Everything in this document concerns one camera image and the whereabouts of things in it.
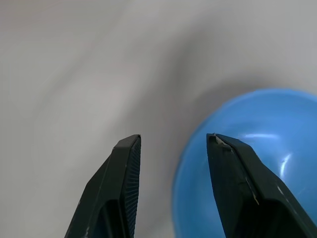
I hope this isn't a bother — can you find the blue plastic bowl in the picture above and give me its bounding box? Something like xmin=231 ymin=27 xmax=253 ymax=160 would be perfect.
xmin=172 ymin=88 xmax=317 ymax=238

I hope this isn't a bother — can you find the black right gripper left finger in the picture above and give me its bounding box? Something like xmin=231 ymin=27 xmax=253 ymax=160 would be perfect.
xmin=64 ymin=134 xmax=142 ymax=238

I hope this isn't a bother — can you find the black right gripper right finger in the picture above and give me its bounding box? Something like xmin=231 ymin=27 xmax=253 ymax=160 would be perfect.
xmin=206 ymin=133 xmax=317 ymax=238

